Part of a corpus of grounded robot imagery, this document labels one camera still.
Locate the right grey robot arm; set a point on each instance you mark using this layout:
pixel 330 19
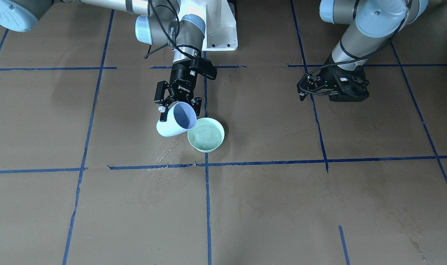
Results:
pixel 157 24

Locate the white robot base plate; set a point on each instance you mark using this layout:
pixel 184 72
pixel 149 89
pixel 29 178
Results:
pixel 220 23

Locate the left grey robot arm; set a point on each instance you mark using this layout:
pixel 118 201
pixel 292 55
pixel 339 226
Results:
pixel 372 24

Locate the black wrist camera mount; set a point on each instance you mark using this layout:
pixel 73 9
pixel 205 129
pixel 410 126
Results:
pixel 204 67

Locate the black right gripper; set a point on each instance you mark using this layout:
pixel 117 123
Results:
pixel 181 78

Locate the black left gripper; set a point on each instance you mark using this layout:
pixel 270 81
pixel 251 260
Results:
pixel 328 78

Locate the mint green bowl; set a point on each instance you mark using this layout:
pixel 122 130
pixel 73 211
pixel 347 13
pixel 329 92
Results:
pixel 207 135

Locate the blue-grey plastic cup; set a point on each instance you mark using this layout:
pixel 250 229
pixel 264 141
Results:
pixel 180 118

